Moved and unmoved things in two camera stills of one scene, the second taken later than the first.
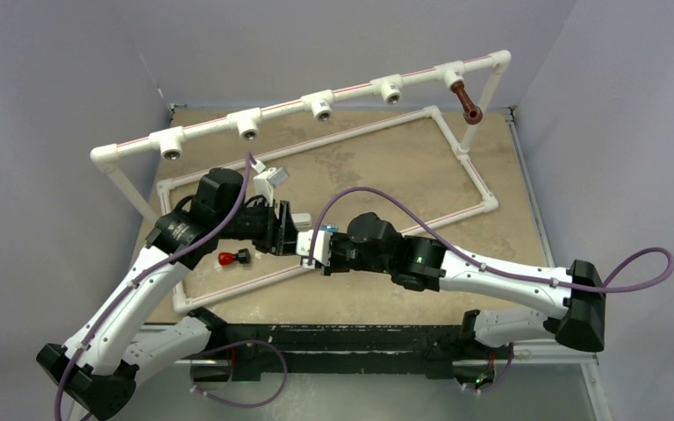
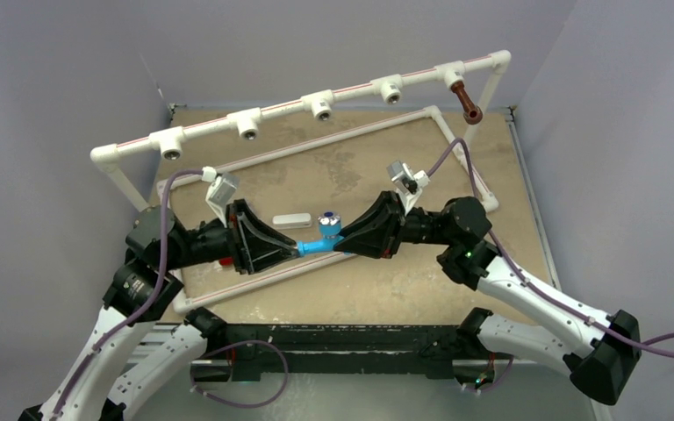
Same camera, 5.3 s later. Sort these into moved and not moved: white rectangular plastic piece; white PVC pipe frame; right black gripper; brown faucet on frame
Moved: right black gripper
Not moved: white rectangular plastic piece; brown faucet on frame; white PVC pipe frame
